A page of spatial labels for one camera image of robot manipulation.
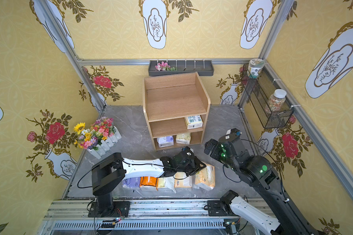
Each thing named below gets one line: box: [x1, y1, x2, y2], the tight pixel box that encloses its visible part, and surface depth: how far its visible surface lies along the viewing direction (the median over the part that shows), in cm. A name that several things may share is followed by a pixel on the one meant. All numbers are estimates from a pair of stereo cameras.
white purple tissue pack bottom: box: [156, 135, 175, 148], surface depth 94 cm
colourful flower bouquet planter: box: [73, 117, 122, 160], surface depth 87 cm
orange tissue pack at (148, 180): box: [139, 176, 158, 191], surface depth 78 cm
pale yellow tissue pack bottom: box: [175, 133, 192, 145], surface depth 96 cm
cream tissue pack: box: [194, 164, 216, 191], surface depth 74 cm
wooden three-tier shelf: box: [142, 71, 211, 152], surface depth 86 cm
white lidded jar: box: [247, 58, 266, 79], surface depth 87 cm
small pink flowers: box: [154, 61, 177, 71], surface depth 89 cm
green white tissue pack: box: [186, 115, 203, 130], surface depth 85 cm
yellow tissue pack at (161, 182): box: [157, 177, 166, 188], surface depth 79 cm
